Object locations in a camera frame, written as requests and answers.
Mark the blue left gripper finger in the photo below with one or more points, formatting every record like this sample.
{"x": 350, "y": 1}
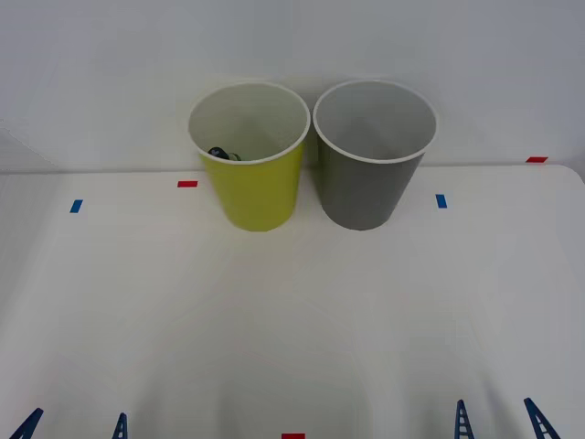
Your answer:
{"x": 120, "y": 427}
{"x": 25, "y": 426}

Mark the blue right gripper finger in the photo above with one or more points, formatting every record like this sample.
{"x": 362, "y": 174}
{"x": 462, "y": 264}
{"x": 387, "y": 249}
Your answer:
{"x": 462, "y": 420}
{"x": 541, "y": 420}

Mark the yellow-green plastic waste bin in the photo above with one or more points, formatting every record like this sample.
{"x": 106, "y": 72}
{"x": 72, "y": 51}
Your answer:
{"x": 256, "y": 192}

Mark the grey plastic waste bin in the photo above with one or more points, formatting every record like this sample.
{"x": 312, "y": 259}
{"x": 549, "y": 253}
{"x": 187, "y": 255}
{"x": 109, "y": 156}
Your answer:
{"x": 365, "y": 192}

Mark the green bottle with black cap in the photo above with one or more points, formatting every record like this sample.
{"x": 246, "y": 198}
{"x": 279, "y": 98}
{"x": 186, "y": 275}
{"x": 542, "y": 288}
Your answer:
{"x": 223, "y": 153}

